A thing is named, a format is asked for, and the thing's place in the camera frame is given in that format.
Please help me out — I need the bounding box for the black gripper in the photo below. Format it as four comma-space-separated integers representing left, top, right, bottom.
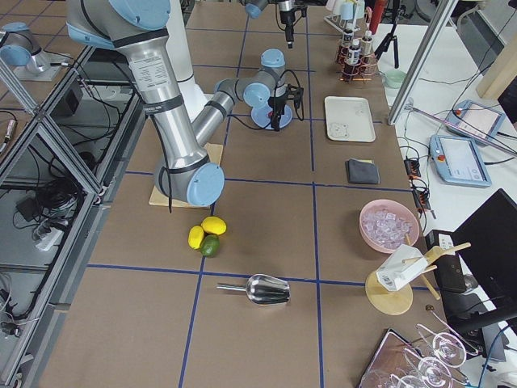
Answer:
269, 84, 303, 132
275, 0, 307, 49

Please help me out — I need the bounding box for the blue plate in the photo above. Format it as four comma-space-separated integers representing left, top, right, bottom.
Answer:
251, 105, 292, 130

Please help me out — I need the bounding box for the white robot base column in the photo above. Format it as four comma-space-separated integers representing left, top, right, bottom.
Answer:
166, 0, 208, 121

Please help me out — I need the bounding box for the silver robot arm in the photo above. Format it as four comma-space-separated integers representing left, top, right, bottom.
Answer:
244, 0, 308, 49
67, 1, 304, 207

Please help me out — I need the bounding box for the white cup rack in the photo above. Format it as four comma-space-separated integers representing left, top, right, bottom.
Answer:
324, 0, 366, 32

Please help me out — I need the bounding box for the dark drink bottle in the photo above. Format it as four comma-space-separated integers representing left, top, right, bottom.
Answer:
336, 27, 354, 65
347, 39, 360, 78
359, 30, 372, 65

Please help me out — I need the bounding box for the wooden cutting board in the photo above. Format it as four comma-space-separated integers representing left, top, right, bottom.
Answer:
149, 143, 225, 209

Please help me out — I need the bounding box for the cream bear tray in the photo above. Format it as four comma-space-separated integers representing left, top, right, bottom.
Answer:
324, 96, 376, 143

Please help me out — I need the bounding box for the black tripod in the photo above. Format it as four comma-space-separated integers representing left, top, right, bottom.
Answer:
374, 0, 401, 69

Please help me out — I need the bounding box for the grey folded cloth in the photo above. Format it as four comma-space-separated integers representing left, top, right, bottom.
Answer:
345, 158, 380, 184

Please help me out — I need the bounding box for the green bowl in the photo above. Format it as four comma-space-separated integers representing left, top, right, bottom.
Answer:
384, 69, 406, 89

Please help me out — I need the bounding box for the large yellow lemon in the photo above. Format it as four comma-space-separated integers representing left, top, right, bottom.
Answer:
201, 216, 227, 235

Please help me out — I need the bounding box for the green lime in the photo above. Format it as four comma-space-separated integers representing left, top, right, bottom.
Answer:
200, 234, 220, 257

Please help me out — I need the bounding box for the small yellow lemon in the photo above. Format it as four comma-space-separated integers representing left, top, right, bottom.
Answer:
187, 226, 205, 250

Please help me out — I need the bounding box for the pink bowl of ice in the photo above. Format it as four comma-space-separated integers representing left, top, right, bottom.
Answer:
359, 199, 420, 253

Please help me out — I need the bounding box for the metal scoop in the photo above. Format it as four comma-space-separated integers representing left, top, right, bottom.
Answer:
216, 274, 291, 306

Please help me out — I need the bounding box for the blue teach pendant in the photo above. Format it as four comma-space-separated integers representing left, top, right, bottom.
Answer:
429, 135, 492, 188
446, 99, 506, 141

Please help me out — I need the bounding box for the black monitor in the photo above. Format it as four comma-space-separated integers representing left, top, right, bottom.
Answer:
443, 188, 516, 334

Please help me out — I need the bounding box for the black wrist cable arm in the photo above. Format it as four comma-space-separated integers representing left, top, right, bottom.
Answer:
228, 69, 307, 131

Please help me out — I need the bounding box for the copper wire bottle rack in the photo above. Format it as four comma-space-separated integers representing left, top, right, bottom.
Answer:
335, 26, 377, 82

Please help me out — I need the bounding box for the aluminium frame post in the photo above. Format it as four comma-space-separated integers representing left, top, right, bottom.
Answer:
387, 0, 458, 125

